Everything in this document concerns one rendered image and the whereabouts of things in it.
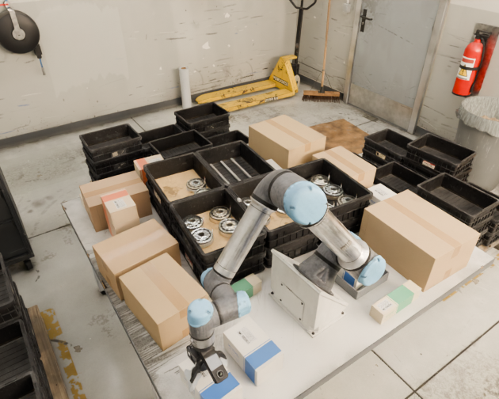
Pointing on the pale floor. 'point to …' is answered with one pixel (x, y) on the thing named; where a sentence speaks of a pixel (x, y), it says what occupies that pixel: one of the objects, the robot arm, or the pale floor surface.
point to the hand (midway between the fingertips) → (210, 379)
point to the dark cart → (1, 214)
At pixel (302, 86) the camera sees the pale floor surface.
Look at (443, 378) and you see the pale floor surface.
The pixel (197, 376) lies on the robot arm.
